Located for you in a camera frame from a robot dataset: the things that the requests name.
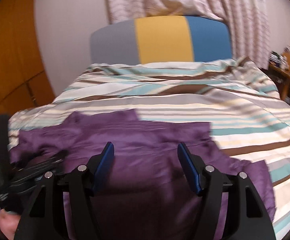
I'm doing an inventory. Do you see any purple puffer jacket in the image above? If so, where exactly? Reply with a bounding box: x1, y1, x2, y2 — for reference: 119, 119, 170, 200
10, 110, 276, 239

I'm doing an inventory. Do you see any person's left hand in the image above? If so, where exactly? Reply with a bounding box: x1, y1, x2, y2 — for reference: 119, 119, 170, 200
0, 209, 20, 240

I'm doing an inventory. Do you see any striped bed duvet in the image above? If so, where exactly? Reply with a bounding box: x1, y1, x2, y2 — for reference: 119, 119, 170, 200
8, 58, 290, 239

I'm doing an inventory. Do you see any orange wooden wardrobe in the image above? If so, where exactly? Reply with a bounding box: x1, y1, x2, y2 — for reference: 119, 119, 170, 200
0, 0, 55, 115

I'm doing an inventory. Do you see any wooden bedside table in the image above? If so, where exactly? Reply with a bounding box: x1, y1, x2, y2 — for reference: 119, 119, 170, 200
268, 47, 290, 105

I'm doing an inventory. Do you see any grey yellow blue headboard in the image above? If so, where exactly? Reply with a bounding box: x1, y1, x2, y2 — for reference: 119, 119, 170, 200
90, 16, 233, 66

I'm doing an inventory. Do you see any pink patterned curtain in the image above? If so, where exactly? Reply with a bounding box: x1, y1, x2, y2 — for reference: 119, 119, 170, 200
106, 0, 270, 68

